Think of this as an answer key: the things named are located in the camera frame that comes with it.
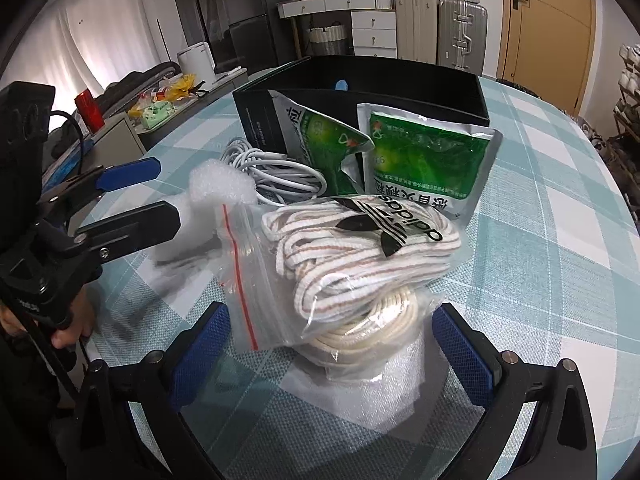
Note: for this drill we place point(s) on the white air purifier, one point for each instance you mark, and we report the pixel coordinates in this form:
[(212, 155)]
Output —
[(196, 60)]

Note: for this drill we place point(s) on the woven laundry basket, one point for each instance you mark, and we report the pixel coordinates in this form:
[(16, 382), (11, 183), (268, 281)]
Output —
[(326, 40)]

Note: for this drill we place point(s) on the dark glass wardrobe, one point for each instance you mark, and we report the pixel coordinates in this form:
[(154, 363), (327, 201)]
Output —
[(200, 5)]

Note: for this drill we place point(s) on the bag of striped shoelaces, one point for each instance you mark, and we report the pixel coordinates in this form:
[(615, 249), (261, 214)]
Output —
[(350, 255)]

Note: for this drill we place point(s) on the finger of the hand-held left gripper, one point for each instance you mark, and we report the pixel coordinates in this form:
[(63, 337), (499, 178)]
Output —
[(130, 171), (135, 222)]

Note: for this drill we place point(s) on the white desk with drawers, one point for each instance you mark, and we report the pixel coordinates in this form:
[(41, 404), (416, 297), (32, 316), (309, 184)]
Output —
[(372, 25)]

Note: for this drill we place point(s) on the grey refrigerator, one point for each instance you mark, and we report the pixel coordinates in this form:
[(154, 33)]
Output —
[(260, 15)]

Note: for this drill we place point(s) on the shoe rack with shoes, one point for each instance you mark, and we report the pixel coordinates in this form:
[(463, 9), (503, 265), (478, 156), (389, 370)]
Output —
[(627, 110)]

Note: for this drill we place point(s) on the beige suitcase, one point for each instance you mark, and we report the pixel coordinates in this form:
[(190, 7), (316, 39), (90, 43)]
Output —
[(417, 25)]

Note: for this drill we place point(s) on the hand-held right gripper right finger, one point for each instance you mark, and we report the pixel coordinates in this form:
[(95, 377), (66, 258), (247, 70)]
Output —
[(462, 355)]

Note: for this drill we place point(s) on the person's left forearm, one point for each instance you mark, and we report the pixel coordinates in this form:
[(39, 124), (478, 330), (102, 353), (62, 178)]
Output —
[(25, 410)]

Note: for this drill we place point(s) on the person's left hand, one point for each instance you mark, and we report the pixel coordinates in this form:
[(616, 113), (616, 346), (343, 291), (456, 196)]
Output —
[(67, 337)]

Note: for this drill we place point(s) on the grey low cabinet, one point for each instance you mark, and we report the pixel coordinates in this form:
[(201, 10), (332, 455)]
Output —
[(120, 140)]

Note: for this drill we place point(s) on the red can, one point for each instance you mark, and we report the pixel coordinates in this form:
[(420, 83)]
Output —
[(90, 110)]

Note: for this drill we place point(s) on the green plastic bag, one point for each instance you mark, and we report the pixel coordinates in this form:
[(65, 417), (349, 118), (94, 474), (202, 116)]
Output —
[(157, 114)]

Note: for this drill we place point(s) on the green and white pouch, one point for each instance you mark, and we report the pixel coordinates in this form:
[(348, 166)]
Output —
[(320, 140), (425, 155)]

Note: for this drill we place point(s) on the white bubble wrap roll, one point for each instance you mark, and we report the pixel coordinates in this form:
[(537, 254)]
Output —
[(220, 185)]

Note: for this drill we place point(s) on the white curtain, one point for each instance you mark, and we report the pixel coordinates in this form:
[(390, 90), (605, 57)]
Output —
[(90, 35)]

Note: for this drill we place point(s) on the silver suitcase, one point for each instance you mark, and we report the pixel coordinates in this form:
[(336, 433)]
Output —
[(462, 32)]

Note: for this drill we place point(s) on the black cardboard box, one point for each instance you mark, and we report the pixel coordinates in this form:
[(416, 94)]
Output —
[(400, 95)]

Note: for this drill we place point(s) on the wooden door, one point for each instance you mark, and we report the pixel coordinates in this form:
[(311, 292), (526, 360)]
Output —
[(547, 30)]

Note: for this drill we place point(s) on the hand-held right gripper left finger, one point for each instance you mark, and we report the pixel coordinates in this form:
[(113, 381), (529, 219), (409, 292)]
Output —
[(197, 360)]

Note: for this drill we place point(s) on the yellow snack bag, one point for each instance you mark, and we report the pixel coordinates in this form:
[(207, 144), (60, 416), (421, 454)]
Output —
[(181, 85)]

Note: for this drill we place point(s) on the teal checkered tablecloth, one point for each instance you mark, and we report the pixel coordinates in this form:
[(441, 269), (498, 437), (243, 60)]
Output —
[(525, 260)]

